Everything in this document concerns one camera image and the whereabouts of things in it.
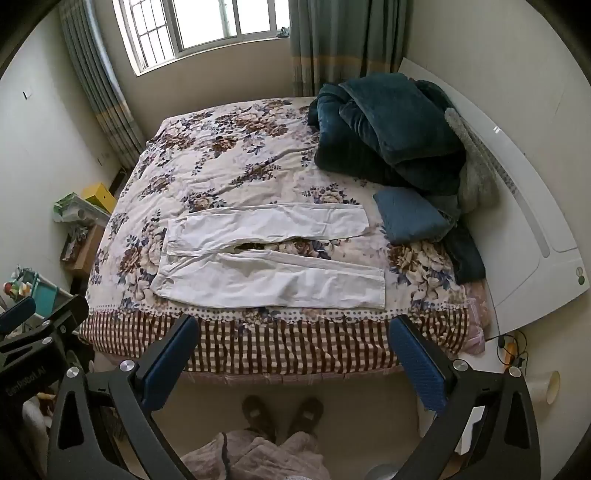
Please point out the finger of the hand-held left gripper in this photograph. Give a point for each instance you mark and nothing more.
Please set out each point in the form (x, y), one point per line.
(18, 314)
(64, 316)

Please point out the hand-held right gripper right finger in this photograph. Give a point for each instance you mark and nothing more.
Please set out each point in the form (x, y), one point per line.
(421, 369)

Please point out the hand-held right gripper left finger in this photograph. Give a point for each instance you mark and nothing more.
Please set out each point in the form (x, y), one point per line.
(170, 362)

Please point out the white pants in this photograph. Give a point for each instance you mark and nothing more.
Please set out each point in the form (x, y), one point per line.
(277, 281)

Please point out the teal toy rack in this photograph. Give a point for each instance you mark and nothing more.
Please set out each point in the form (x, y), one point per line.
(46, 293)

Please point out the cardboard box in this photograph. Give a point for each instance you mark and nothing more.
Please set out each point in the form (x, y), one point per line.
(85, 249)

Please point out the orange power strip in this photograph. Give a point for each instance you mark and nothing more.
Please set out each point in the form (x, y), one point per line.
(511, 353)

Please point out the brown slipper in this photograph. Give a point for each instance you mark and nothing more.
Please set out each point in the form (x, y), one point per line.
(257, 415)
(307, 415)

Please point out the green and white bag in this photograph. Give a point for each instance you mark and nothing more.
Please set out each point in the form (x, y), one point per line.
(74, 210)

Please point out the dark cloth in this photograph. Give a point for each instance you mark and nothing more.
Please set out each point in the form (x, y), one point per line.
(466, 258)

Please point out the cream paper cup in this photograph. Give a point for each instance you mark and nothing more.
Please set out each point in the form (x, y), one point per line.
(542, 387)

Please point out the yellow box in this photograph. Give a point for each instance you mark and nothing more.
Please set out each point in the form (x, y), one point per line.
(99, 197)

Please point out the grey plush cloth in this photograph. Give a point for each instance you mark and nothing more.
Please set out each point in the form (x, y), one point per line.
(478, 184)

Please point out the white headboard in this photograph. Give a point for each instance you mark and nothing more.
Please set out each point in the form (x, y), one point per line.
(531, 184)

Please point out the floral bedspread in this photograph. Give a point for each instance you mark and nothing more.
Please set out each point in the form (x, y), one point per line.
(221, 152)

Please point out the green striped curtain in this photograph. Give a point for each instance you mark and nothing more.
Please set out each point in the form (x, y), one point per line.
(341, 41)
(106, 92)

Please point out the teal plush blanket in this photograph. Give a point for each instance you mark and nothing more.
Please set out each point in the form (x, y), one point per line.
(392, 129)

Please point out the barred window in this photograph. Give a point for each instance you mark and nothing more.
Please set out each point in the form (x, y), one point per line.
(203, 23)

